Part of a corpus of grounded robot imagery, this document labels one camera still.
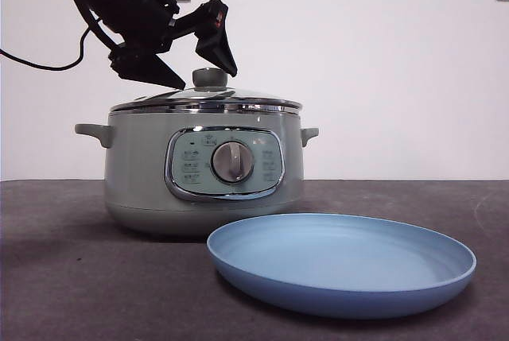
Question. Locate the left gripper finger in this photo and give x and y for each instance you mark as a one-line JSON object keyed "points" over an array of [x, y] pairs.
{"points": [[214, 43], [147, 68]]}

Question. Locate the glass lid with green knob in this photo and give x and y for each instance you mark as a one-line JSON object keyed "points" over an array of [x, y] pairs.
{"points": [[208, 78]]}

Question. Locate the green electric steamer pot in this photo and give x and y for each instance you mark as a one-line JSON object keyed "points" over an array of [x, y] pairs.
{"points": [[135, 166]]}

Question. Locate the blue round plate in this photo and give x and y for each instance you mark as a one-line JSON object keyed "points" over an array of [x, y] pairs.
{"points": [[338, 269]]}

